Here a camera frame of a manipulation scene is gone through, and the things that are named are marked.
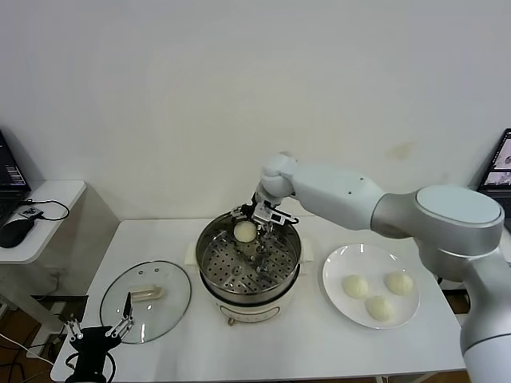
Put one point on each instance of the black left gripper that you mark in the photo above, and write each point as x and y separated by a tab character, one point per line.
93	347

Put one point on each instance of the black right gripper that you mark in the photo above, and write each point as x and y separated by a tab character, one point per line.
257	205

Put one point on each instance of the white steamed baozi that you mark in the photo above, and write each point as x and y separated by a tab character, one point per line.
379	309
244	232
398	283
355	286

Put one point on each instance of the round glass pot lid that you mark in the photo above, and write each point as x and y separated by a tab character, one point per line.
167	315

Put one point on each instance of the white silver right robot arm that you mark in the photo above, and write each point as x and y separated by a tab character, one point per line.
339	191

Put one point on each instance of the stainless steel steamer pot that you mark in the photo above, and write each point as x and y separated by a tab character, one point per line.
239	279

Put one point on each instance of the white electric cooker base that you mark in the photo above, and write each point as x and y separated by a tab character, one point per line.
251	311

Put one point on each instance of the round white plate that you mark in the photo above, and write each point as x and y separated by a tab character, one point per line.
347	259

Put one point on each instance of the black computer mouse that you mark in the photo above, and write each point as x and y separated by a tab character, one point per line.
14	233

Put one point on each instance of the small device with QR code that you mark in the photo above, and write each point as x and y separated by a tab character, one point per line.
28	213

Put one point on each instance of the white side table with mouse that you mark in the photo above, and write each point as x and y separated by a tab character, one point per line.
60	191

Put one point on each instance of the black laptop with dark screen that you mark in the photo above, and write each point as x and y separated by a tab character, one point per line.
10	171

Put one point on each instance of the grey laptop with bright screen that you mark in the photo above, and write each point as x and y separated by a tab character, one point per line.
501	167

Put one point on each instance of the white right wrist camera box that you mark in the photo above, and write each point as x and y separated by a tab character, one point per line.
273	218

